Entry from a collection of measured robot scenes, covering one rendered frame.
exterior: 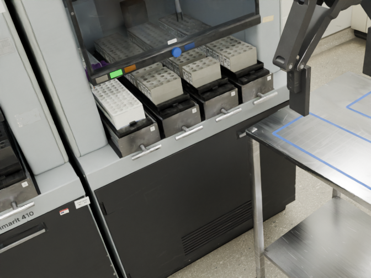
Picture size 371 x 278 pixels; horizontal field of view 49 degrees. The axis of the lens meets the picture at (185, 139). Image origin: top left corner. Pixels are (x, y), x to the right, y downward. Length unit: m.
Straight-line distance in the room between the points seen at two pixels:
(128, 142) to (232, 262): 0.83
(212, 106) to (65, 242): 0.65
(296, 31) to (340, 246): 1.17
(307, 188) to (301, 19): 1.72
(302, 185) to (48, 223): 1.32
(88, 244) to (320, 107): 0.86
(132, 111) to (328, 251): 0.83
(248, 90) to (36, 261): 0.89
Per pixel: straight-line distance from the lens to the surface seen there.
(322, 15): 0.51
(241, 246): 1.90
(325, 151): 1.08
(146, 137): 1.27
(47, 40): 1.16
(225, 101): 1.37
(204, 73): 1.38
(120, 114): 1.24
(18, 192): 1.24
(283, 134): 1.13
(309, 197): 2.11
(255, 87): 1.43
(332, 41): 3.56
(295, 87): 0.52
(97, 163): 1.29
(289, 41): 0.49
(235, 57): 1.43
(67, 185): 1.26
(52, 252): 1.41
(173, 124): 1.30
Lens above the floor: 1.50
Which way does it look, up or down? 36 degrees down
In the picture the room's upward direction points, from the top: 10 degrees counter-clockwise
